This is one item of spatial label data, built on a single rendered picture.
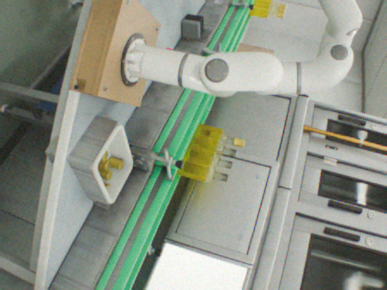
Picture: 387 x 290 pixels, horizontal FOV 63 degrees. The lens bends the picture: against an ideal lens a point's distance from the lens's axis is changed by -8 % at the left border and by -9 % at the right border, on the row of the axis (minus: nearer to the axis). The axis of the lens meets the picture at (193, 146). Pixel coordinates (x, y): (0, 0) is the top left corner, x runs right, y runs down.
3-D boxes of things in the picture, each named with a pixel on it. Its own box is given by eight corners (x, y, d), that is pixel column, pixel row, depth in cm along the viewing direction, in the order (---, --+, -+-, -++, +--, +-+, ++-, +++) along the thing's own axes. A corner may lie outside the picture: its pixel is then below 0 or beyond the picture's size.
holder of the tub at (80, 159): (91, 205, 112) (111, 212, 111) (66, 158, 91) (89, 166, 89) (114, 166, 122) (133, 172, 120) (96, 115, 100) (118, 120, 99)
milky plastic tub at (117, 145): (89, 198, 108) (111, 207, 106) (66, 159, 90) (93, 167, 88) (112, 158, 118) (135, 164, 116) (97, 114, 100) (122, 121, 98)
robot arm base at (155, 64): (115, 82, 89) (168, 94, 85) (122, 35, 85) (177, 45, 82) (139, 80, 103) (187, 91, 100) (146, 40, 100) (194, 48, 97)
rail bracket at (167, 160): (150, 176, 121) (182, 185, 119) (143, 148, 108) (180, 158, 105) (153, 169, 123) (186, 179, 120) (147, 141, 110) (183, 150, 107)
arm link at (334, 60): (295, 97, 92) (345, 97, 89) (298, 91, 79) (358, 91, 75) (294, 49, 92) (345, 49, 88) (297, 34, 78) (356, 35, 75)
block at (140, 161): (131, 168, 121) (149, 173, 120) (127, 153, 114) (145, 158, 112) (136, 160, 123) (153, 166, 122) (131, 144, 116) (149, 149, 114)
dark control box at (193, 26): (181, 36, 154) (198, 39, 152) (180, 22, 148) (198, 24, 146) (187, 27, 159) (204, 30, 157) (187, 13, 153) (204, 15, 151)
